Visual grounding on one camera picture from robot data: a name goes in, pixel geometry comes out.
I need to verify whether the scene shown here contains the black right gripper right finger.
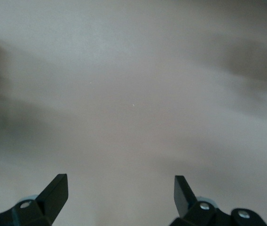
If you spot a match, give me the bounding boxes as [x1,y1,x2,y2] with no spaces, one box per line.
[170,175,233,226]

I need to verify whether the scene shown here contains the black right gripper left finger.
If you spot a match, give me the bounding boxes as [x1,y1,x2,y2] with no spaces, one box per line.
[0,174,69,226]

